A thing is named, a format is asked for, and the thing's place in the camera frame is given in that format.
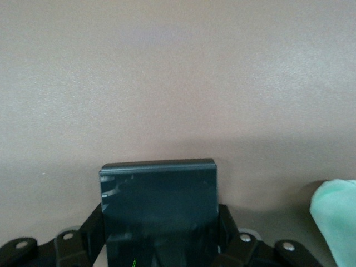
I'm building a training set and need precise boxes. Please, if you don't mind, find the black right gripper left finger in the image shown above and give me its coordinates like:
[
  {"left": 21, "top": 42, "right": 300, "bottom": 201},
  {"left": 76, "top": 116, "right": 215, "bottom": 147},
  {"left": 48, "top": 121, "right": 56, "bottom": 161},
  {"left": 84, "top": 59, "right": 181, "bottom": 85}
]
[{"left": 0, "top": 204, "right": 108, "bottom": 267}]

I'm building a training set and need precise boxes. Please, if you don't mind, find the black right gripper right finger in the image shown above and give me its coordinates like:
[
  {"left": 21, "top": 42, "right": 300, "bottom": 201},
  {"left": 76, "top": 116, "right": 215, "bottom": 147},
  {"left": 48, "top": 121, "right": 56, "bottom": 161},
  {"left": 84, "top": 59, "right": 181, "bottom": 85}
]
[{"left": 214, "top": 205, "right": 323, "bottom": 267}]

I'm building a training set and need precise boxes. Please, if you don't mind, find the black smartphone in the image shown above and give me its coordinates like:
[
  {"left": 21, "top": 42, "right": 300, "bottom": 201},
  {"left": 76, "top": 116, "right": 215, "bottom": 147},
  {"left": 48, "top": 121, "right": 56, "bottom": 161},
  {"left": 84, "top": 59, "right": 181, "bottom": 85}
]
[{"left": 98, "top": 158, "right": 220, "bottom": 267}]

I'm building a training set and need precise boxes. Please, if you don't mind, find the green dinosaur plush toy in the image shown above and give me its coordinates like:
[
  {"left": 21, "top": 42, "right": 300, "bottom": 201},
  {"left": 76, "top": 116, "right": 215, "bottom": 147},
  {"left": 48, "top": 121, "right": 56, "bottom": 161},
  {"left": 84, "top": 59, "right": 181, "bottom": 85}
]
[{"left": 309, "top": 179, "right": 356, "bottom": 267}]

